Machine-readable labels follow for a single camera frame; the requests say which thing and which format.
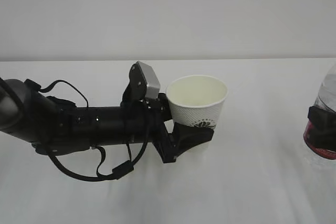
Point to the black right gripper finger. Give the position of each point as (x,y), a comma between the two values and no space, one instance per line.
(320,132)

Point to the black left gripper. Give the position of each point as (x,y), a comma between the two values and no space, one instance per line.
(150,116)

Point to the clear water bottle red label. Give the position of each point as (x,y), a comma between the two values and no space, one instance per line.
(326,100)

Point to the white paper cup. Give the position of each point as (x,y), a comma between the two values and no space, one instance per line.
(196,100)

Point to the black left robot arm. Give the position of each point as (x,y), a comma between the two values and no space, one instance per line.
(58,127)

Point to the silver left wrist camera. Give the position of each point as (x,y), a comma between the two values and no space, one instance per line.
(143,82)

